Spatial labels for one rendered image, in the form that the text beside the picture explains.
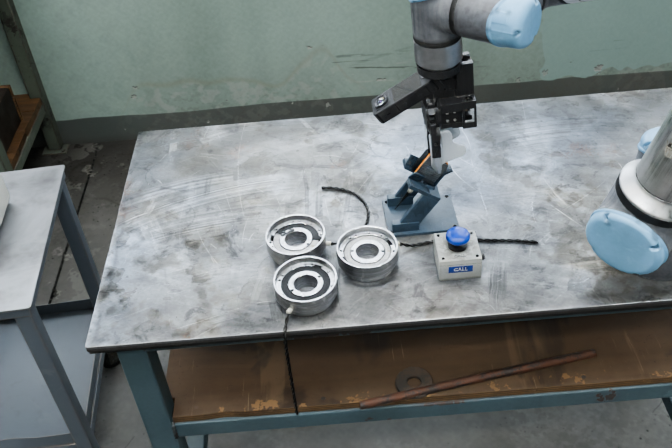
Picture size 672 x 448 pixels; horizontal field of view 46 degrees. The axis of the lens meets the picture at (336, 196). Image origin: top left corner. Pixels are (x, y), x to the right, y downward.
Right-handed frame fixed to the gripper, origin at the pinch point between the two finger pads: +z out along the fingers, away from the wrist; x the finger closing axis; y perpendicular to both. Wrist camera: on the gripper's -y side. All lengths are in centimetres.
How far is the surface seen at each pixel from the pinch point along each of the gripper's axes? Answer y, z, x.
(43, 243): -80, 19, 16
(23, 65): -126, 46, 147
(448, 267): -0.7, 9.0, -16.8
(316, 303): -22.7, 7.3, -22.1
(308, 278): -23.9, 8.5, -15.1
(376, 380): -15.5, 36.1, -16.9
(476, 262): 3.9, 8.7, -16.9
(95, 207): -107, 86, 110
